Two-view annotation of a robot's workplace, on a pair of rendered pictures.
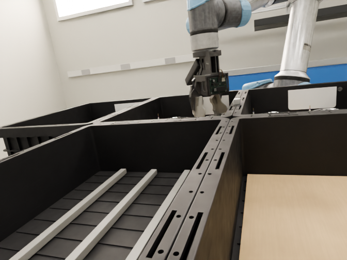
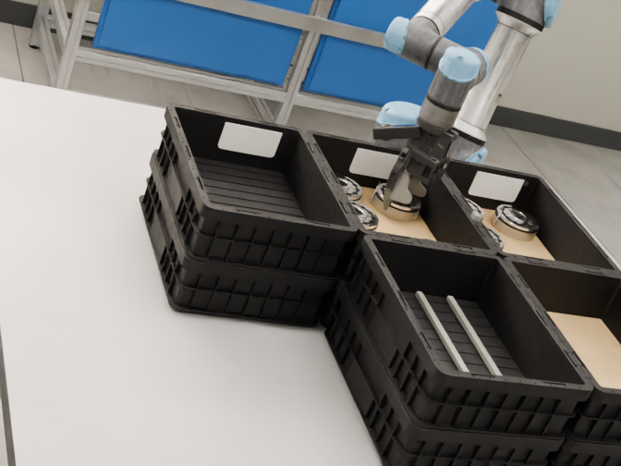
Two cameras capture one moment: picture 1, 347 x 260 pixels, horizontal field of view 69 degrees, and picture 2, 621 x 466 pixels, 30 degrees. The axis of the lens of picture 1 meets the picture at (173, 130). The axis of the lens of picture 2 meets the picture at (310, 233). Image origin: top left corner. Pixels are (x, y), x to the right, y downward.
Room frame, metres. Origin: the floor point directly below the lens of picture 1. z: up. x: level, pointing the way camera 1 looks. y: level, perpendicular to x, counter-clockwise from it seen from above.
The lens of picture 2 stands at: (-0.70, 1.61, 1.85)
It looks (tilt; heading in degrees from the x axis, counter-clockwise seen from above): 27 degrees down; 313
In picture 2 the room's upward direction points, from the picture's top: 22 degrees clockwise
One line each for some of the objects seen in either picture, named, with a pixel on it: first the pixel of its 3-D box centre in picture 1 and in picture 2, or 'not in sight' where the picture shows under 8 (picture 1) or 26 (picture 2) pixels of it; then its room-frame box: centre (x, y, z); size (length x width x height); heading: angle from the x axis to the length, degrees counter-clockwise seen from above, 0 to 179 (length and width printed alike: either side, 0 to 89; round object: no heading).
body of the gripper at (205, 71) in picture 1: (208, 73); (426, 149); (0.71, -0.12, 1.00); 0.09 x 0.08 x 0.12; 20
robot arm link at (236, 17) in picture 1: (226, 14); (459, 65); (0.78, -0.19, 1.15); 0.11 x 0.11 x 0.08; 29
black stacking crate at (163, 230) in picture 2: not in sight; (232, 238); (0.77, 0.25, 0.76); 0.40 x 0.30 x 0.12; 160
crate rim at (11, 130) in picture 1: (89, 114); (257, 169); (0.77, 0.25, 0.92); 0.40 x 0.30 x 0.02; 160
